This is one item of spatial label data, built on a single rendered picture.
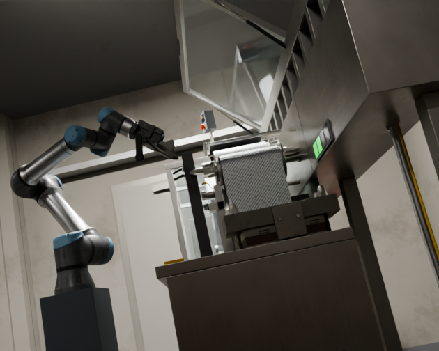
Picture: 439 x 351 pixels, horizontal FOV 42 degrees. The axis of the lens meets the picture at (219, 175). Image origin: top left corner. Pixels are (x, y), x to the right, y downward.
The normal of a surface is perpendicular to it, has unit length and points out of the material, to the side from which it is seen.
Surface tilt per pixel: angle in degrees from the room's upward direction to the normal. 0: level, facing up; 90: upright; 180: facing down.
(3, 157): 90
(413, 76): 90
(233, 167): 90
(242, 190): 90
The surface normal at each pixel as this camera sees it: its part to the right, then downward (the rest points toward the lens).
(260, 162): 0.02, -0.25
